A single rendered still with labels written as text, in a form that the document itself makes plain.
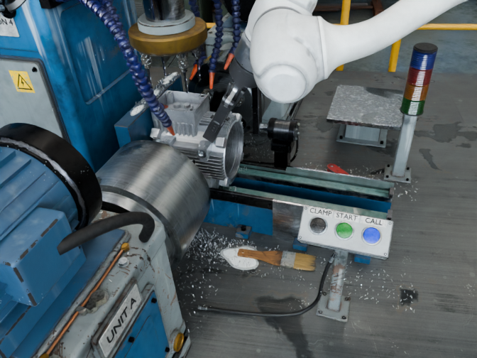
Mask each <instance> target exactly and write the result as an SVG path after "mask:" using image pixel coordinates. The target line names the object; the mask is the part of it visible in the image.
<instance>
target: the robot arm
mask: <svg viewBox="0 0 477 358"><path fill-rule="evenodd" d="M465 1H468V0H400V1H399V2H397V3H396V4H393V5H392V6H391V7H389V8H388V9H386V10H384V11H383V12H381V13H380V14H378V15H377V16H374V17H373V18H370V19H368V20H366V21H362V22H360V23H355V24H351V25H345V26H337V25H333V24H330V23H328V22H326V21H325V20H324V19H323V18H322V17H321V16H313V15H312V12H313V10H314V8H315V6H316V5H317V0H256V2H255V4H254V5H253V8H252V9H251V12H250V15H249V17H248V24H247V27H246V29H245V31H244V32H243V34H242V36H241V39H240V41H239V42H238V46H237V48H236V49H235V51H234V55H235V57H234V59H233V61H232V63H231V64H230V66H229V74H230V76H231V77H232V78H233V79H232V81H231V82H230V83H229V85H228V86H227V91H226V92H225V94H224V96H223V98H222V101H221V104H220V105H219V108H218V109H217V111H216V113H215V115H212V116H211V117H210V118H211V119H212V120H211V122H210V123H209V125H208V127H207V129H206V131H205V132H204V135H203V136H202V137H203V138H205V139H206V140H208V141H210V142H211V143H213V142H214V140H215V138H216V137H217V135H218V134H219V132H220V130H221V128H222V126H223V125H224V123H225V122H226V120H227V121H228V120H229V119H230V118H229V117H228V115H229V114H230V113H231V110H232V109H233V107H234V105H236V104H237V103H238V101H239V100H240V98H241V97H242V96H243V95H244V93H245V92H246V90H247V89H248V88H254V87H258V88H259V89H260V91H261V92H262V93H263V94H264V95H265V96H266V97H267V98H269V99H271V100H273V101H274V102H278V103H283V104H289V103H293V102H296V101H299V100H300V99H302V98H303V97H305V96H306V95H307V94H308V93H309V92H310V91H311V90H312V89H313V87H314V86H315V85H316V84H317V83H318V82H320V81H322V80H325V79H327V78H328V77H329V75H330V74H331V73H332V71H333V70H334V69H336V68H337V67H338V66H340V65H343V64H345V63H349V62H351V61H354V60H358V59H360V58H364V57H366V56H368V55H372V54H374V53H377V52H378V51H380V50H382V49H384V48H387V47H388V46H389V45H392V44H393V43H395V42H397V41H398V40H400V39H401V38H404V37H405V36H407V35H408V34H410V33H411V32H413V31H415V30H417V29H418V28H420V27H421V26H423V25H424V24H426V23H428V22H430V21H431V20H433V19H434V18H436V17H438V16H439V15H441V14H443V13H444V12H446V11H448V10H449V9H451V8H453V7H455V6H457V5H458V4H461V3H463V2H465Z"/></svg>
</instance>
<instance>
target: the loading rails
mask: <svg viewBox="0 0 477 358"><path fill-rule="evenodd" d="M239 168H240V170H238V173H237V174H236V178H234V181H233V182H232V184H229V188H228V187H225V186H219V187H220V188H221V189H220V188H219V189H218V188H209V189H210V193H211V206H210V209H209V211H208V213H207V216H206V217H205V218H204V221H203V222H208V223H212V224H218V225H222V226H226V227H232V228H236V231H235V235H236V237H239V238H242V239H249V238H250V236H251V233H252V232H257V233H261V234H267V235H271V236H273V238H274V239H280V240H284V241H288V242H292V248H293V249H297V250H301V251H307V249H308V246H315V245H311V244H305V243H301V242H299V241H298V240H297V236H298V232H299V228H300V221H301V217H302V210H303V207H304V205H306V206H310V207H318V208H322V209H327V210H334V211H339V212H346V213H351V214H355V215H363V216H367V217H375V218H379V219H386V220H391V219H392V212H393V211H392V210H391V209H390V208H391V204H392V201H393V195H394V184H395V182H393V181H387V180H379V179H374V178H365V177H360V176H355V175H346V174H341V173H332V172H327V171H322V170H313V169H309V168H299V167H294V166H287V168H286V169H284V168H276V167H271V166H262V165H257V164H252V163H244V162H240V165H239ZM241 168H242V171H241ZM246 169H247V170H246ZM242 173H243V174H242ZM234 186H235V187H234ZM230 187H232V188H231V189H230ZM223 188H224V189H223ZM235 188H236V190H235ZM391 221H392V220H391ZM315 247H319V248H323V249H329V248H325V247H321V246H315ZM329 250H333V251H335V249H329ZM349 254H354V253H350V252H349ZM354 255H355V256H354V261H355V262H359V263H363V264H370V262H371V258H372V259H379V258H375V257H371V256H364V255H360V254H354ZM379 260H382V259H379Z"/></svg>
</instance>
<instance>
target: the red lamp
mask: <svg viewBox="0 0 477 358"><path fill-rule="evenodd" d="M432 71H433V68H432V69H430V70H417V69H414V68H413V67H411V66H410V68H409V70H408V74H407V82H409V83H410V84H411V85H416V86H425V85H428V84H429V83H430V80H431V76H432Z"/></svg>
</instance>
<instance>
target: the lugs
mask: <svg viewBox="0 0 477 358"><path fill-rule="evenodd" d="M232 114H236V119H237V120H238V121H240V122H241V118H242V116H241V115H240V114H237V113H232ZM161 134H162V133H161V130H160V129H157V128H152V129H151V133H150V137H151V138H153V139H160V137H161ZM226 140H227V139H226V138H224V137H220V136H217V137H216V143H215V146H216V147H217V148H226ZM229 182H230V180H229V179H228V178H227V179H226V178H225V179H224V181H223V180H220V181H219V185H221V186H225V187H228V186H229Z"/></svg>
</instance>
